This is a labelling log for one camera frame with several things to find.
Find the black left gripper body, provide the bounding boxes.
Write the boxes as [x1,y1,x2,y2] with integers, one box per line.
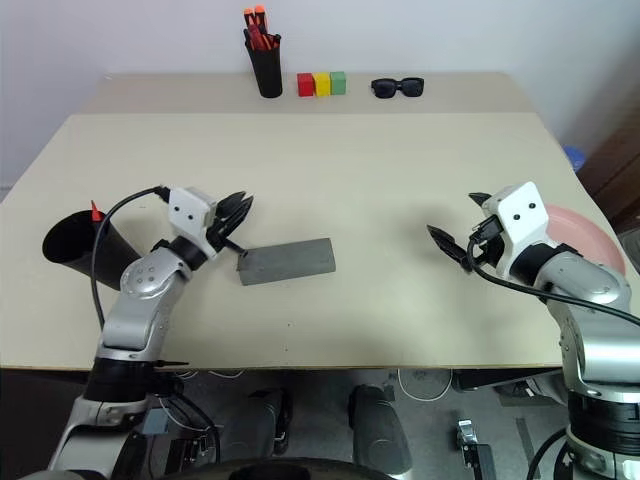
[205,198,232,249]

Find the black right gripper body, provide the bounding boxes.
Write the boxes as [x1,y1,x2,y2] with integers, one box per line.
[468,213,504,269]

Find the blue round container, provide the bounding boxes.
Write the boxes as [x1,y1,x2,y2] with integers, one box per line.
[563,144,587,174]

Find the pink round plate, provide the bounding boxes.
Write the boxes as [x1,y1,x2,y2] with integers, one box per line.
[542,203,626,275]

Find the black upright pen holder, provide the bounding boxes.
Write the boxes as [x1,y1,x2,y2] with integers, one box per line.
[243,28,284,99]

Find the brown wooden cabinet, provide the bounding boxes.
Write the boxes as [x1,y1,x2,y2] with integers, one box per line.
[578,113,640,237]

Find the black flat floor box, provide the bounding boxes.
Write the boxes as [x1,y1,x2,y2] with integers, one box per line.
[451,368,562,392]

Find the black sunglasses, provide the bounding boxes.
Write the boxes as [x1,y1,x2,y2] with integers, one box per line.
[370,77,426,100]

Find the black wide plastic cup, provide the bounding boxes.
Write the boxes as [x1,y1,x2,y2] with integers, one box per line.
[41,209,147,293]

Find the dark rounded leg shape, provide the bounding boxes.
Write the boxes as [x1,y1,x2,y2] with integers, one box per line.
[348,384,413,475]
[248,387,292,457]

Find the small grey box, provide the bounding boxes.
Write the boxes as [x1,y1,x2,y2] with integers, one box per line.
[141,406,172,436]

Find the dark rounded body shape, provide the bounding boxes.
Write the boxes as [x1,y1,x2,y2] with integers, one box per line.
[164,456,397,480]

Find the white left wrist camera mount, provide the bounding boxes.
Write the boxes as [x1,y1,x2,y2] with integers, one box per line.
[167,186,222,260]

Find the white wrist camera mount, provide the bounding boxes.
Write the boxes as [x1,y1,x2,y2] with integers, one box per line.
[167,186,222,260]
[482,180,562,289]

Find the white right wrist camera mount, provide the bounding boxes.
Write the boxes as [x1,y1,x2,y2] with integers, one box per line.
[482,180,562,289]

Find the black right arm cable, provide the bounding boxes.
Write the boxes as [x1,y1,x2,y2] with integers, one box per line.
[466,236,640,327]

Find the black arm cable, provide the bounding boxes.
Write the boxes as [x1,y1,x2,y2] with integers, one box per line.
[466,236,640,327]
[89,185,169,332]

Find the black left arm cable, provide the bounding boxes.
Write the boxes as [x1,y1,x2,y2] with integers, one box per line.
[89,185,169,332]

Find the white floor cable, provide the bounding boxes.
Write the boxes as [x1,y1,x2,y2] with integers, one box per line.
[396,369,453,402]

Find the metal floor bracket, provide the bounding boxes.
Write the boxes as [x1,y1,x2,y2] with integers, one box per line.
[456,418,497,480]

